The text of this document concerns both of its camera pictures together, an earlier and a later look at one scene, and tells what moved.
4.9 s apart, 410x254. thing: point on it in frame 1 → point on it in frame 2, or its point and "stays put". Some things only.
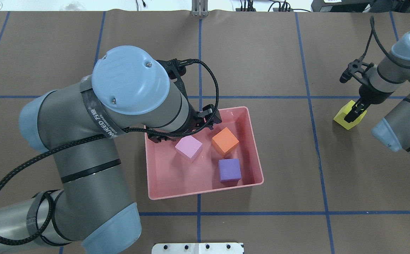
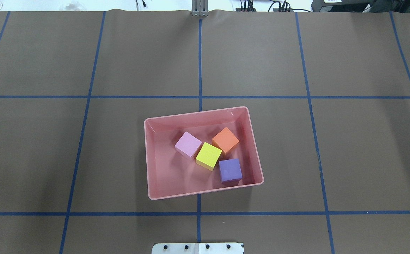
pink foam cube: x=189 y=147 stays put
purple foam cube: x=229 y=169 stays put
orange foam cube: x=225 y=141 stays put
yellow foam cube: x=340 y=118 → x=208 y=156
